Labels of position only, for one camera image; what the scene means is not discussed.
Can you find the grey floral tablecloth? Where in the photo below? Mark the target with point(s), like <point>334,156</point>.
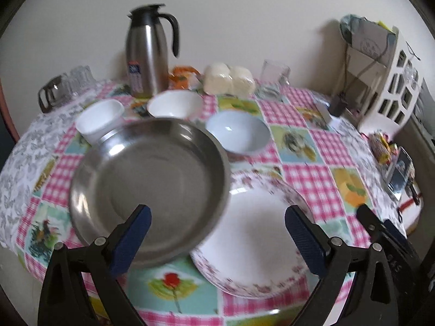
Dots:
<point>23,149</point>

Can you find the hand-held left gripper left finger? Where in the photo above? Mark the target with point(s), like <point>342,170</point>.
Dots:
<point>134,241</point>

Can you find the stainless steel thermos jug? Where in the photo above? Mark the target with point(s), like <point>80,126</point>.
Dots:
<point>148,51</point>

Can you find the bag of white steamed buns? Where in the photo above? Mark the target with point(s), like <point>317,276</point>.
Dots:
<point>227,78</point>

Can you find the orange snack packet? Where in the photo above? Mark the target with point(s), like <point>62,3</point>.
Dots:
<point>181,76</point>

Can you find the black power adapter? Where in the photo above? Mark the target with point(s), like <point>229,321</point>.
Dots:
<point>338,107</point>

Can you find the light blue bowl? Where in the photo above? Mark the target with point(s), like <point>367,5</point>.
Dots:
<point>238,132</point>

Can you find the floral rimmed white plate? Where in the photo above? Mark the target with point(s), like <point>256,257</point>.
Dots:
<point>258,231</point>

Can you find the round white bowl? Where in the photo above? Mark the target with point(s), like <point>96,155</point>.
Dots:
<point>173,103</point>

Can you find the grey paper bag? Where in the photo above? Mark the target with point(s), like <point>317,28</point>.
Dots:
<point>370,40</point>

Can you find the white plastic rack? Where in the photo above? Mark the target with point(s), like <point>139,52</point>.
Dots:
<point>390,85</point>

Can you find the pink checked tablecloth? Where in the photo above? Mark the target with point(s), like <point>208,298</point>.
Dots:
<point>299,180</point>

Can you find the brown chair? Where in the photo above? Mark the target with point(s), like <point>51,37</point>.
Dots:
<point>8,112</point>

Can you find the square white bowl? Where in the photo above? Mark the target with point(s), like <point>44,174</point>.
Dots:
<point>98,115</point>

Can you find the colourful candy packet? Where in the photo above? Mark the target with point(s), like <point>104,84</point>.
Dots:
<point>384,147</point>

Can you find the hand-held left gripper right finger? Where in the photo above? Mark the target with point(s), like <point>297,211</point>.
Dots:
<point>304,241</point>

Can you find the shiny dark packet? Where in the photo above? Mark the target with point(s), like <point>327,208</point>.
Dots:
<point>401,171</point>

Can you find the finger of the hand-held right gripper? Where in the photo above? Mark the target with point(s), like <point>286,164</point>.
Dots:
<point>396,232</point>
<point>370,219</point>

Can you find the small white box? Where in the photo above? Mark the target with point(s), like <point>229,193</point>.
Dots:
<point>324,113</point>

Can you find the stainless steel bowl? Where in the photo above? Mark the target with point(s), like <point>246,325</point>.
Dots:
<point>153,183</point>

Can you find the clear glass mug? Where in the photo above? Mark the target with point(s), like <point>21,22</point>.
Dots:
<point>273,73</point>

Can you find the clear glass tumbler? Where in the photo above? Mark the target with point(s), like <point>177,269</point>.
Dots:
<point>75,81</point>
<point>87,76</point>

